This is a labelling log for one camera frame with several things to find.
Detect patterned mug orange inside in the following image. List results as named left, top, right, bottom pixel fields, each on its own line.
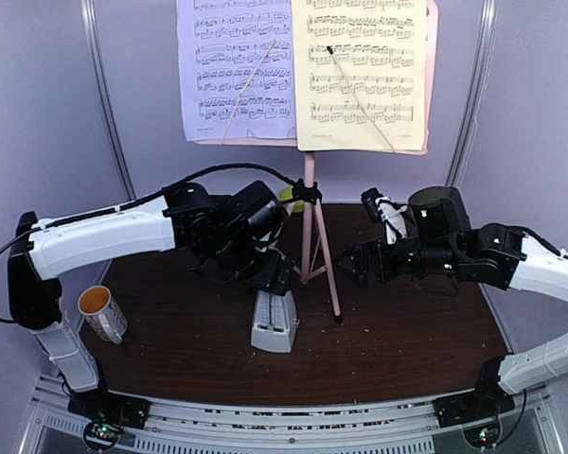
left=78, top=286, right=128, bottom=345

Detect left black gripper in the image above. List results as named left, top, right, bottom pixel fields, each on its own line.
left=209, top=227, right=294, bottom=295

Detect lavender sheet music paper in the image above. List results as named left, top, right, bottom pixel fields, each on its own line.
left=176, top=0, right=296, bottom=142

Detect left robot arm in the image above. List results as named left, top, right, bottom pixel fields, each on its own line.
left=0, top=177, right=293, bottom=420

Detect green bowl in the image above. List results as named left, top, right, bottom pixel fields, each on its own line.
left=278, top=186, right=305, bottom=214

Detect grey metronome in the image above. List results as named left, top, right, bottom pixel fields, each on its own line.
left=251, top=290, right=298, bottom=354

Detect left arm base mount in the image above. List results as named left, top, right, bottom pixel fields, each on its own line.
left=67, top=393, right=151, bottom=429

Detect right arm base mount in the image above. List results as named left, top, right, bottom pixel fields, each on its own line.
left=433, top=357, right=515, bottom=428

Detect yellowed sheet music paper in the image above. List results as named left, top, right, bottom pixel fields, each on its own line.
left=292, top=1, right=428, bottom=154

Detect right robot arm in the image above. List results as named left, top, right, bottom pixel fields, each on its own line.
left=333, top=186, right=568, bottom=303

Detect pink music stand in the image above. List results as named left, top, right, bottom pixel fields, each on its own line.
left=191, top=0, right=440, bottom=325

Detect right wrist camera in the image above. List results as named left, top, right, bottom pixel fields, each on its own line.
left=361, top=187, right=408, bottom=245

